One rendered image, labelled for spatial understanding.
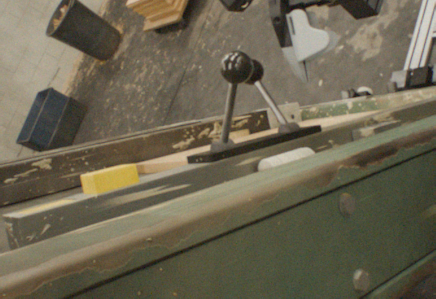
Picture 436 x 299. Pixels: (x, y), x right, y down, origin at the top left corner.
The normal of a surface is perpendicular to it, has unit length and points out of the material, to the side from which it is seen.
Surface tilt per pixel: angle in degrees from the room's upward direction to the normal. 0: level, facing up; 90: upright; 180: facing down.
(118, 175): 90
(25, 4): 90
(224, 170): 90
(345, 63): 0
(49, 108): 90
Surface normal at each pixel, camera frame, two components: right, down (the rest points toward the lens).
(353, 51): -0.73, -0.42
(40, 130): 0.62, -0.07
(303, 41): -0.48, 0.19
